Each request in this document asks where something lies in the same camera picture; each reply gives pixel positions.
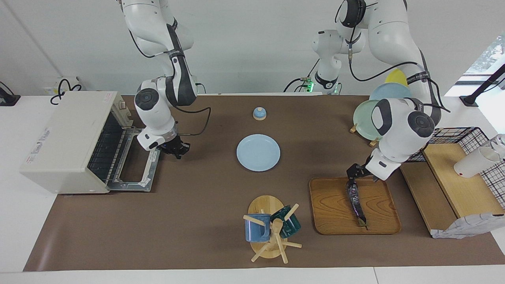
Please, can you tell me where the dark purple eggplant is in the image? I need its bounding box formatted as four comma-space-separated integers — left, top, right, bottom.
346, 179, 369, 230

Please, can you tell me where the clear drinking glass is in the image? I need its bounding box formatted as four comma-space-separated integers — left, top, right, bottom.
479, 134, 505, 160

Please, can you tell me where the glass toaster oven door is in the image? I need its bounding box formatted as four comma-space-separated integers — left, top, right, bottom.
107, 126, 161, 192

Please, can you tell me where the cream toaster oven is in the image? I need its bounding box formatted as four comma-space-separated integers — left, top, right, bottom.
20, 91, 161, 194

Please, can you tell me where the black desk mount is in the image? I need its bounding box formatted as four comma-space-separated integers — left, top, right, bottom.
0, 81, 21, 107

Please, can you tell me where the wooden mug tree stand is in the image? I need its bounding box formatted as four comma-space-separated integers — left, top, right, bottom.
243, 195, 303, 264

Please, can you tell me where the wooden shelf wire basket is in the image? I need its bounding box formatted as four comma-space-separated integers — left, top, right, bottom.
397, 127, 505, 237

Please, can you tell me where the wooden plate rack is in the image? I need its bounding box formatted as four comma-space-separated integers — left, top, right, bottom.
350, 123, 381, 148

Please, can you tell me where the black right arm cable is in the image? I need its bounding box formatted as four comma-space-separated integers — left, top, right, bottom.
128, 28, 212, 137

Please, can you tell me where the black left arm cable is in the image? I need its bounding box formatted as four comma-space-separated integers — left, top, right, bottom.
335, 0, 451, 113

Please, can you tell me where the black left base cable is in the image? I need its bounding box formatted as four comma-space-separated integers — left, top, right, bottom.
284, 59, 321, 93

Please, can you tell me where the white cup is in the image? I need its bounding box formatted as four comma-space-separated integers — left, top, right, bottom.
453, 147, 501, 179

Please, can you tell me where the pale green racked plate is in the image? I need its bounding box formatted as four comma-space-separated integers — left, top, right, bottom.
353, 99, 385, 141

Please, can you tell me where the black clamp stand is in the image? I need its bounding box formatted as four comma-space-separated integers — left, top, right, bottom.
460, 63, 505, 107

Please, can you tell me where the brown table mat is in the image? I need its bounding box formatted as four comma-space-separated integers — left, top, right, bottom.
23, 95, 505, 272

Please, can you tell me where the white patterned cloth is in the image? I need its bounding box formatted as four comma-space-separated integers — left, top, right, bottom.
431, 212, 505, 239

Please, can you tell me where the light blue racked plate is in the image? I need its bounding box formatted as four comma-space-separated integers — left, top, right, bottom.
369, 82, 413, 101

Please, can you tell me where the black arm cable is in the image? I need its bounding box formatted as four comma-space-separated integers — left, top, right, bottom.
335, 0, 451, 113
128, 28, 212, 137

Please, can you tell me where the yellow racked plate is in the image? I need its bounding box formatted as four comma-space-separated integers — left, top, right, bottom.
385, 69, 409, 88

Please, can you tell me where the metal oven wire rack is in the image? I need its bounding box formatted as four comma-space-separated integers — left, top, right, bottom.
88, 114, 137, 182

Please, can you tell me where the black looped power cord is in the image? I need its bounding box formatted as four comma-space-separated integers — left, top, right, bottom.
50, 78, 82, 105

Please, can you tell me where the dark green mug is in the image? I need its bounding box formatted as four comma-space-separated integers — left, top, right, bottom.
270, 205, 301, 239

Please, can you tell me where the white power socket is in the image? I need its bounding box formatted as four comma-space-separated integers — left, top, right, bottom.
45, 76, 82, 96

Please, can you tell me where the rectangular wooden tray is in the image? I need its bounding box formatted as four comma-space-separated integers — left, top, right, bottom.
309, 177, 402, 235

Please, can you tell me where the blue mug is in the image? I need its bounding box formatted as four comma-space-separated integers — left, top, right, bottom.
245, 213, 272, 243

